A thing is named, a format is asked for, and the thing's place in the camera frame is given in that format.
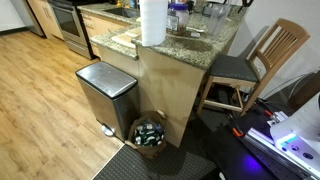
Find stainless steel fridge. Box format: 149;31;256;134
9;0;46;38

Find paper bag of cans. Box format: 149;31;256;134
124;109;168;160

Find orange clamp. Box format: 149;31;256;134
231;127;245;138

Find stainless steel oven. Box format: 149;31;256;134
47;0;96;61

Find granite kitchen counter island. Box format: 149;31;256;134
77;2;249;149

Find stainless steel trash can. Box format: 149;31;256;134
75;60;141;142

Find clear plastic bottle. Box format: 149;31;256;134
206;2;232;37

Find white paper towel roll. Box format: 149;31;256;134
138;0;169;47

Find dark floor mat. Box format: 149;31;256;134
91;109;234;180

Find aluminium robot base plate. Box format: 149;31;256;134
244;111;320;180

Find wooden chair grey cushion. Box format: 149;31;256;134
195;17;311;118

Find light wooden cutting board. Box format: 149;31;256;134
111;26;143;50

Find kitchen sink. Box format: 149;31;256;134
103;6;141;20

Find black robot cart platform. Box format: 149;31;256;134
202;101;320;180

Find blue lid plastic jar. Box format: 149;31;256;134
166;2;190;36

